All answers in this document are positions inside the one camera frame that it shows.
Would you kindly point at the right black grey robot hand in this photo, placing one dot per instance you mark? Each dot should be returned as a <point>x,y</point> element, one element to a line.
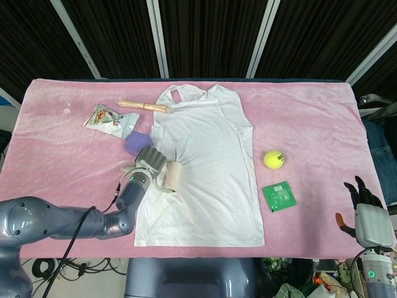
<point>372,223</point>

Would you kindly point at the left black grey robot hand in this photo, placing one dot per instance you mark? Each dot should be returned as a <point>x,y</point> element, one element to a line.
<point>152,159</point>

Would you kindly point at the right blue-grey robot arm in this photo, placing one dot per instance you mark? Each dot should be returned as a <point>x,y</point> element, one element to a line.
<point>376,273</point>

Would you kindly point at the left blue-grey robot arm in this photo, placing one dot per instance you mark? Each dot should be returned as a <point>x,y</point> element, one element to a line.
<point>37,220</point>

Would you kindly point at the purple foam cube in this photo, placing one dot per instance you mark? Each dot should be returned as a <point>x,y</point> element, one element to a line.
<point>138,141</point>

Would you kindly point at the bundle of wooden sticks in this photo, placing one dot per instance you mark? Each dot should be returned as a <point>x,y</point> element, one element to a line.
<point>139,105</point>

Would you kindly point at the white printed snack bag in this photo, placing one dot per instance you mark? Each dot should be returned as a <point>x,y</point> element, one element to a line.
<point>107,119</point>

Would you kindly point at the white tank top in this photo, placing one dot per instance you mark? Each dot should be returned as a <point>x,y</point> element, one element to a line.
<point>214,149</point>

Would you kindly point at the blue jeans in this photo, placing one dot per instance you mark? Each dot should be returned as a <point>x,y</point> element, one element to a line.
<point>380,155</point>

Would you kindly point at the pile of floor clutter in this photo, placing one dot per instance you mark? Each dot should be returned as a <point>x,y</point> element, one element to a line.
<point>310,279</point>

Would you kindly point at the pink fleece table cloth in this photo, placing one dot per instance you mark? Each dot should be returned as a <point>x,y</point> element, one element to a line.
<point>62,155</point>

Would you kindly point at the green foil sachet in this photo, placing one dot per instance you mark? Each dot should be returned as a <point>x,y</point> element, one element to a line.
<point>279,196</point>

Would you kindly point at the black chair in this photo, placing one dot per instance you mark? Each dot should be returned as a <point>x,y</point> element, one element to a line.
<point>378,107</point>

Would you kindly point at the yellow tennis ball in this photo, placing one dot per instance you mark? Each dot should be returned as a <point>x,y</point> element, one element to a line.
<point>274,159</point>

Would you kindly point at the blue-grey robot torso base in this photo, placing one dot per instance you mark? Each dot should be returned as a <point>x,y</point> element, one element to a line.
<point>192,279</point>

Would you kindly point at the white frame post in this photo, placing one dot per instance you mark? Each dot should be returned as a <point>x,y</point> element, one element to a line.
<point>372,52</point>
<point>159,40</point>
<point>263,40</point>
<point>80,46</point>

